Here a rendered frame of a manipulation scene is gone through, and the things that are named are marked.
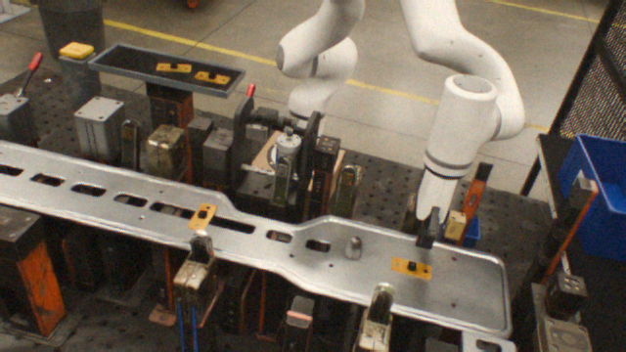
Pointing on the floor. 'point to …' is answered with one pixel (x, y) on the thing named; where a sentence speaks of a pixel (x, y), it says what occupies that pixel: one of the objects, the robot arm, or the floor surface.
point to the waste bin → (72, 23)
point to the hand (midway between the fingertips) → (424, 227)
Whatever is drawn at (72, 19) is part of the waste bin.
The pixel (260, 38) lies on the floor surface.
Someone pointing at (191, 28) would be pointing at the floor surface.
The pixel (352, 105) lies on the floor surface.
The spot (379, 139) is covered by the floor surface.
